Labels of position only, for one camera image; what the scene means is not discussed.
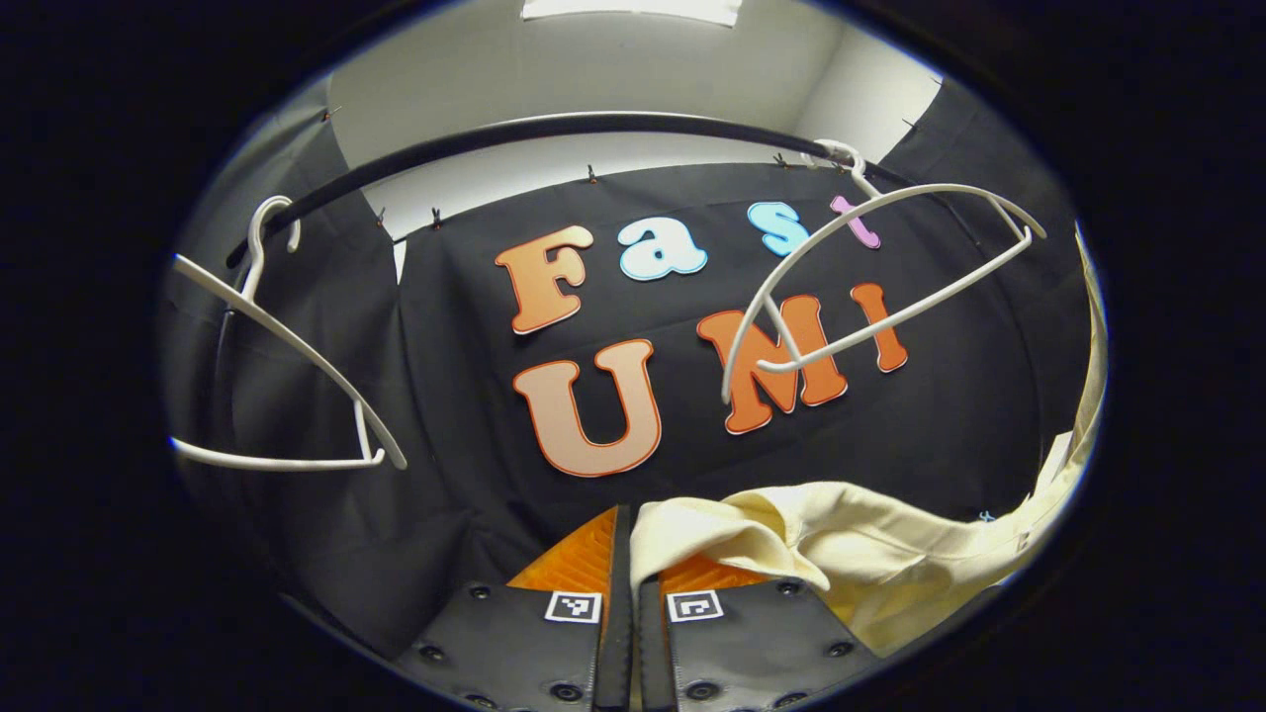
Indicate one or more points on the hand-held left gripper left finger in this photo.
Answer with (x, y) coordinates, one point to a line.
(514, 643)

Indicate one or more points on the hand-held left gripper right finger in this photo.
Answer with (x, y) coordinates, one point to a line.
(752, 648)

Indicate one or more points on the cream jacket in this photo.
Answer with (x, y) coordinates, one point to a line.
(890, 554)

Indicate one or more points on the white plastic clothes hanger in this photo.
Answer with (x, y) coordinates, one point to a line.
(895, 305)
(297, 463)

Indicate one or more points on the ceiling light panel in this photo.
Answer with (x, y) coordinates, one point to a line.
(633, 10)

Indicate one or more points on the black metal clothes rail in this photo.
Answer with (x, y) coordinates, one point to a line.
(554, 127)

